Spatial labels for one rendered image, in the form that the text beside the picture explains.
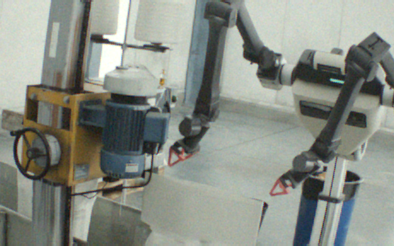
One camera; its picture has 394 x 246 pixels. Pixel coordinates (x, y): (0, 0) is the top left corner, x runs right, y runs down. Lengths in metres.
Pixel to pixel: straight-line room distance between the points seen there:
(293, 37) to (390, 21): 1.76
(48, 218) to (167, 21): 0.80
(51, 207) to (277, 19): 8.87
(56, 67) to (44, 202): 0.48
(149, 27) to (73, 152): 0.49
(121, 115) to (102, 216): 1.08
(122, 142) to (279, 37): 8.83
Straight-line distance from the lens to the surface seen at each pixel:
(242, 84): 11.11
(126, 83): 2.07
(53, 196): 2.26
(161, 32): 2.19
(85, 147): 2.24
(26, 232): 2.75
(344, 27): 10.48
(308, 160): 2.18
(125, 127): 2.12
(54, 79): 2.20
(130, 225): 3.03
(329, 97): 2.56
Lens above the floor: 1.66
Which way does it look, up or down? 10 degrees down
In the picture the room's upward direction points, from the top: 7 degrees clockwise
